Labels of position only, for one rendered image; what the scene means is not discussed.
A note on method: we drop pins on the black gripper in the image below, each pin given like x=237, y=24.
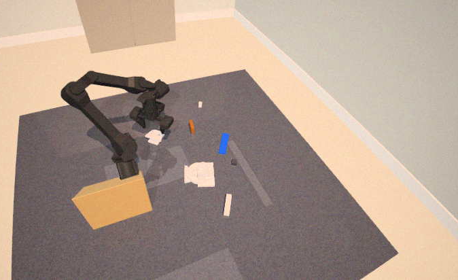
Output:
x=140, y=114

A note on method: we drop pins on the blue flat bar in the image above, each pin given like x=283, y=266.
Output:
x=224, y=142

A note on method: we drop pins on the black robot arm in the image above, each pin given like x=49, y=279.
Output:
x=75, y=94

